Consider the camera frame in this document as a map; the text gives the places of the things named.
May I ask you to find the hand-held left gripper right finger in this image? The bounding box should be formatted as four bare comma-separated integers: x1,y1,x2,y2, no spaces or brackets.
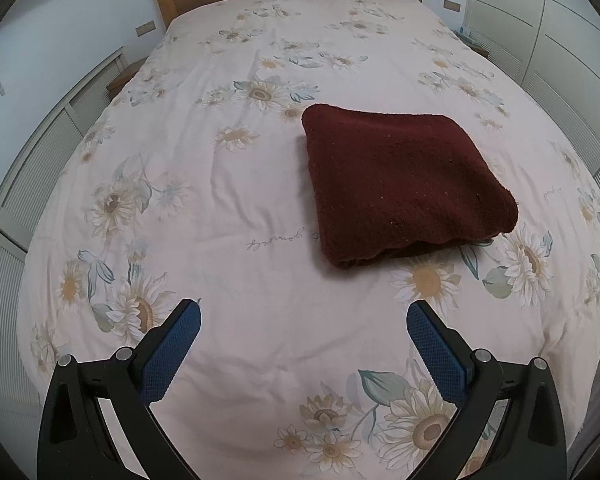
405,301,568,480

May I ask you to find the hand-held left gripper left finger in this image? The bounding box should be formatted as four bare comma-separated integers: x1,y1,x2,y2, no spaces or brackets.
37,298,203,480

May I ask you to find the dark red towel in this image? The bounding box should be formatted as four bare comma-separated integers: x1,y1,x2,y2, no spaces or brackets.
301,103,520,270

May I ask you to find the floral bedspread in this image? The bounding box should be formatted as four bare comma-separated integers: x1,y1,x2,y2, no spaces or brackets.
15,0,600,480

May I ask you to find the white wardrobe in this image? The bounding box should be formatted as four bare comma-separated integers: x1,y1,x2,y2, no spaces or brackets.
462,0,600,171

